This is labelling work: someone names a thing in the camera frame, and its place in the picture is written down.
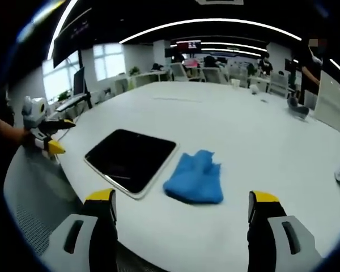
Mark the white panel board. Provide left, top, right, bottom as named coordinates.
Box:
left=313, top=69, right=340, bottom=137

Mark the grey cloth bundle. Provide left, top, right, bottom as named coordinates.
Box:
left=286, top=96, right=311, bottom=120

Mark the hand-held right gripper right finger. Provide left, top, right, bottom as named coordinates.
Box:
left=246, top=190, right=324, bottom=272

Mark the blue cleaning cloth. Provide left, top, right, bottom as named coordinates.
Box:
left=162, top=149, right=225, bottom=205

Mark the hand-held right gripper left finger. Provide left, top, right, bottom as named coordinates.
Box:
left=41, top=188, right=118, bottom=272

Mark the grey mesh office chair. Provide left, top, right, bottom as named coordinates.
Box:
left=2, top=147, right=86, bottom=257

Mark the white office chair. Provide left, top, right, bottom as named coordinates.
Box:
left=267, top=73, right=290, bottom=99

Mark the black tablet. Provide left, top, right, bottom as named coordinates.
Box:
left=83, top=129, right=180, bottom=201

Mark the black computer monitor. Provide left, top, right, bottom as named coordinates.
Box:
left=73, top=66, right=86, bottom=97

